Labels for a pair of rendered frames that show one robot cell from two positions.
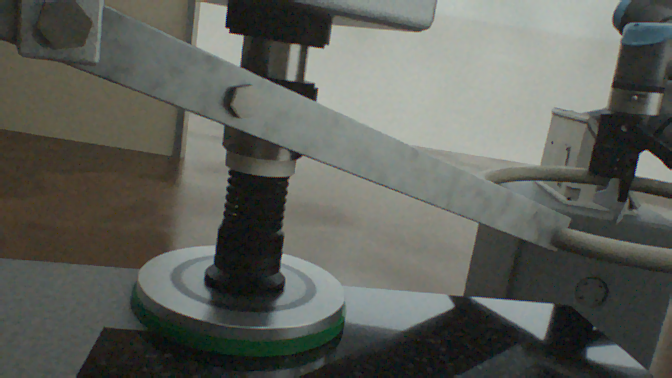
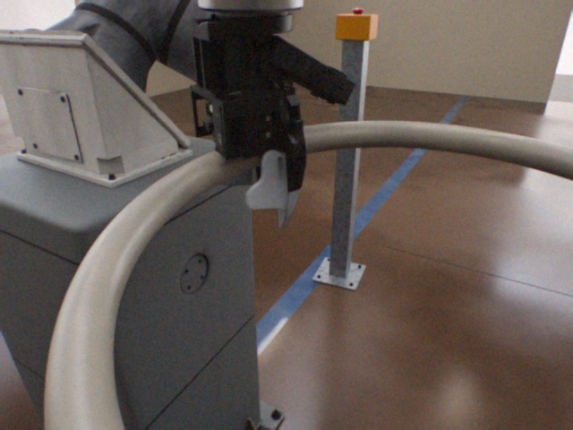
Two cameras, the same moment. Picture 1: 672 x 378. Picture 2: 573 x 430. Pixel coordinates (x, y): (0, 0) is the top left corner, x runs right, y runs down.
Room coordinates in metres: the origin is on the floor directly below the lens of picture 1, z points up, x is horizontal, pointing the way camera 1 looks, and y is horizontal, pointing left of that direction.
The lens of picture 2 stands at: (0.94, -0.20, 1.10)
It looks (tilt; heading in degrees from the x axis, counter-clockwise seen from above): 27 degrees down; 301
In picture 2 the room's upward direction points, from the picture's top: straight up
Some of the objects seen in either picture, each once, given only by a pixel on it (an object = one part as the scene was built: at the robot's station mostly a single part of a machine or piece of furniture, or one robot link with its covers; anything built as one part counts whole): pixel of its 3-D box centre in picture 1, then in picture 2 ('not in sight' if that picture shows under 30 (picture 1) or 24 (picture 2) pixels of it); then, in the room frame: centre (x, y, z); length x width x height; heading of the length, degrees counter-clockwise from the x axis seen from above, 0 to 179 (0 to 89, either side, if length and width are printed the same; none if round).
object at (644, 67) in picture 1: (645, 56); not in sight; (1.17, -0.52, 1.20); 0.10 x 0.09 x 0.12; 117
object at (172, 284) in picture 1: (244, 285); not in sight; (0.59, 0.08, 0.87); 0.21 x 0.21 x 0.01
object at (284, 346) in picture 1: (243, 289); not in sight; (0.59, 0.08, 0.87); 0.22 x 0.22 x 0.04
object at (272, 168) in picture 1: (262, 151); not in sight; (0.59, 0.08, 1.01); 0.07 x 0.07 x 0.04
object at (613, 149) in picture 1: (619, 145); (247, 84); (1.17, -0.52, 1.04); 0.09 x 0.08 x 0.12; 65
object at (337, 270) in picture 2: not in sight; (347, 162); (1.53, -1.66, 0.54); 0.20 x 0.20 x 1.09; 8
